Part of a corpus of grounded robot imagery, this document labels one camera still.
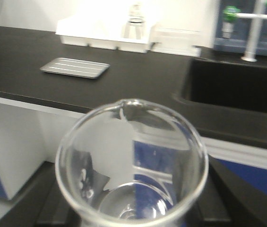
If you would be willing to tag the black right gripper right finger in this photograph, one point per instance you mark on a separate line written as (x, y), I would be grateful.
(228, 201)

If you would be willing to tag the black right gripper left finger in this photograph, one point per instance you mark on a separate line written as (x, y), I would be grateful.
(40, 203)

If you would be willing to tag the clear glass beaker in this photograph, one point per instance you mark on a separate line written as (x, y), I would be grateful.
(132, 163)

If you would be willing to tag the silver metal tray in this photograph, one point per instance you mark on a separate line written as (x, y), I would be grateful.
(75, 68)

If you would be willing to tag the black sink basin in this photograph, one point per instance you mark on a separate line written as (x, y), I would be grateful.
(225, 84)

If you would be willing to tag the blue pegboard drying rack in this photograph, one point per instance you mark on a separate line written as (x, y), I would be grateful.
(232, 37)

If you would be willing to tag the white left storage bin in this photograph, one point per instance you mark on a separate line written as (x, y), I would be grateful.
(72, 32)

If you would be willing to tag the white storage bin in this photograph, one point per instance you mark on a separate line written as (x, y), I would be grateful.
(104, 34)
(134, 45)
(72, 32)

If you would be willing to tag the white right storage bin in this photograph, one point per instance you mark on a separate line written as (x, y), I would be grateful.
(134, 45)

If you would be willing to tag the white middle storage bin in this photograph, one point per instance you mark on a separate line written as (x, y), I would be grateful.
(104, 34)

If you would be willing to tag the green faucet knob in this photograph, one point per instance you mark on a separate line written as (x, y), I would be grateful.
(230, 13)

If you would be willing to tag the white lab faucet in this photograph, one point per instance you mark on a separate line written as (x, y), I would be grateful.
(257, 18)

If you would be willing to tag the glass alcohol lamp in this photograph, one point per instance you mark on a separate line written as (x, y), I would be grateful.
(135, 19)

